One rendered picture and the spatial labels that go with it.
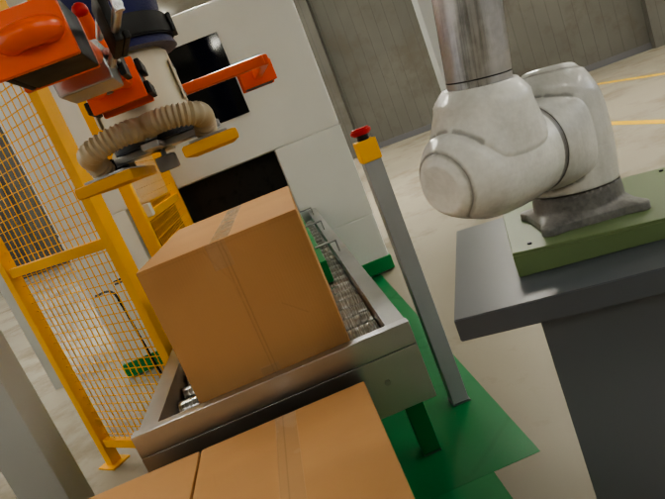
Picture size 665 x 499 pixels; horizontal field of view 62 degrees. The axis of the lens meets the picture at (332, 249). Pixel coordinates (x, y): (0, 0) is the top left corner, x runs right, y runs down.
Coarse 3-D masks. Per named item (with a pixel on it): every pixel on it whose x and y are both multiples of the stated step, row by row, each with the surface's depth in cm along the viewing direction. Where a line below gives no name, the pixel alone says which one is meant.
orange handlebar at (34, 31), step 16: (32, 16) 45; (48, 16) 45; (0, 32) 44; (16, 32) 44; (32, 32) 44; (48, 32) 45; (0, 48) 45; (16, 48) 45; (32, 48) 45; (96, 48) 57; (240, 64) 113; (256, 64) 114; (128, 80) 73; (192, 80) 112; (208, 80) 112; (224, 80) 114; (96, 96) 74
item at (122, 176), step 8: (112, 160) 101; (120, 168) 114; (128, 168) 94; (136, 168) 99; (144, 168) 109; (152, 168) 121; (104, 176) 95; (112, 176) 93; (120, 176) 93; (128, 176) 93; (136, 176) 96; (144, 176) 113; (88, 184) 93; (96, 184) 93; (104, 184) 93; (112, 184) 93; (120, 184) 94; (80, 192) 92; (88, 192) 93; (96, 192) 93; (104, 192) 108
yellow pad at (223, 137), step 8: (224, 128) 98; (232, 128) 96; (208, 136) 97; (216, 136) 95; (224, 136) 95; (232, 136) 96; (192, 144) 95; (200, 144) 95; (208, 144) 95; (216, 144) 95; (224, 144) 102; (184, 152) 95; (192, 152) 95; (200, 152) 96
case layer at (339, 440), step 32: (288, 416) 124; (320, 416) 118; (352, 416) 114; (224, 448) 121; (256, 448) 116; (288, 448) 111; (320, 448) 107; (352, 448) 103; (384, 448) 100; (160, 480) 118; (192, 480) 114; (224, 480) 109; (256, 480) 105; (288, 480) 101; (320, 480) 98; (352, 480) 94; (384, 480) 91
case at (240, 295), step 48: (288, 192) 166; (192, 240) 146; (240, 240) 129; (288, 240) 130; (144, 288) 129; (192, 288) 130; (240, 288) 131; (288, 288) 133; (192, 336) 133; (240, 336) 134; (288, 336) 135; (336, 336) 136; (192, 384) 135; (240, 384) 136
